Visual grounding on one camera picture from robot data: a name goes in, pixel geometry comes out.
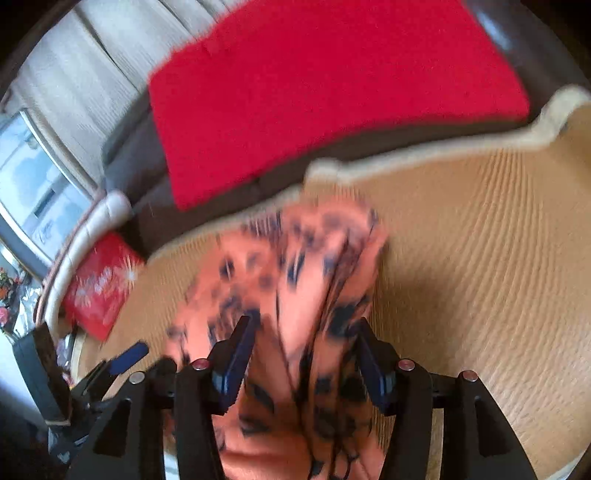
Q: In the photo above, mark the colourful flower arrangement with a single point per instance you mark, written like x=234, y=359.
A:
x=7, y=295

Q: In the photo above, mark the woven rattan mat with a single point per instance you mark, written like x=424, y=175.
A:
x=485, y=230

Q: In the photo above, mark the pink floral garment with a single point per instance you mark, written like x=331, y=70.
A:
x=300, y=286

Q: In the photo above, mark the white pink rolled blanket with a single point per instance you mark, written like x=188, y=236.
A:
x=111, y=207

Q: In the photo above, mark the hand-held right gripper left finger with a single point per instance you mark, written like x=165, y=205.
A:
x=233, y=369

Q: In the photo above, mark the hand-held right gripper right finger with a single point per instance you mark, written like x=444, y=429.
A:
x=376, y=374

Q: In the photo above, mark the white curtain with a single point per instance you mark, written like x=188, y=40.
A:
x=92, y=55

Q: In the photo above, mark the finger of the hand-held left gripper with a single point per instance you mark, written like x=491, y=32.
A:
x=129, y=356

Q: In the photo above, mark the red cushion cover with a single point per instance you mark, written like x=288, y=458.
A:
x=323, y=92

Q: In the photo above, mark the red printed box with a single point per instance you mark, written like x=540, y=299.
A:
x=101, y=286

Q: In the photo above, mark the dark brown leather sofa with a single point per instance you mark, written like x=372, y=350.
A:
x=134, y=184

